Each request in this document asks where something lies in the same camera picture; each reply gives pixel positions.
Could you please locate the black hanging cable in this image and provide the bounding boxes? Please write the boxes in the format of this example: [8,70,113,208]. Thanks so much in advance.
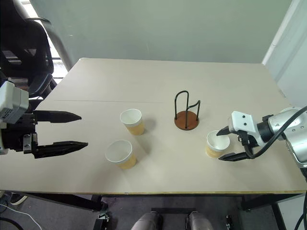
[293,167,307,230]

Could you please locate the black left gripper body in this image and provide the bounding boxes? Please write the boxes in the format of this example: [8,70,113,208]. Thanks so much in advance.
[0,112,39,158]

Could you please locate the yellow white paper cup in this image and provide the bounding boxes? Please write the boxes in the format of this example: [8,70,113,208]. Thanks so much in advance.
[205,130,231,160]
[119,108,145,136]
[105,139,138,170]

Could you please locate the black wire cup holder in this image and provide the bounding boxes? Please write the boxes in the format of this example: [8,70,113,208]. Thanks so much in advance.
[174,90,201,131]

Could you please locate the black office chair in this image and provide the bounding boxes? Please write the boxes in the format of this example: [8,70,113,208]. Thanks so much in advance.
[0,0,59,100]

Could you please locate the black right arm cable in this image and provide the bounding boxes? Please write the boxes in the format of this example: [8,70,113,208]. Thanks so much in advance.
[241,107,307,160]

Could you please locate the black white shoe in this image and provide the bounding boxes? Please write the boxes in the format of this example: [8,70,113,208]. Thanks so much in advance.
[10,193,29,206]

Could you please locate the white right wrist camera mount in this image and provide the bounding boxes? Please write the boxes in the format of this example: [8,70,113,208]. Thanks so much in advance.
[227,110,266,147]

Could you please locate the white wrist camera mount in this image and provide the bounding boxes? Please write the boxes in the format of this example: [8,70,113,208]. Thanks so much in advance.
[227,110,266,147]
[0,80,30,125]

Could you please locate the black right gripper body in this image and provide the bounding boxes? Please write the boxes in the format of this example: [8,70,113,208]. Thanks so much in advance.
[231,129,259,154]

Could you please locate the white floor cable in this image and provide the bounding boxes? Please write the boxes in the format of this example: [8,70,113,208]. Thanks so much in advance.
[0,203,42,230]

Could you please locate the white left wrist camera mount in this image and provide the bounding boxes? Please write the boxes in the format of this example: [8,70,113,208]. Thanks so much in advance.
[0,80,30,125]

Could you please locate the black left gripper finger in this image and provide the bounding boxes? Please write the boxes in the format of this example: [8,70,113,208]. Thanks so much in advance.
[33,141,89,160]
[33,110,82,124]

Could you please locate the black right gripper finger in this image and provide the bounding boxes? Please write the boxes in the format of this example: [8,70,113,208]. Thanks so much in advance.
[218,151,250,162]
[216,126,232,138]

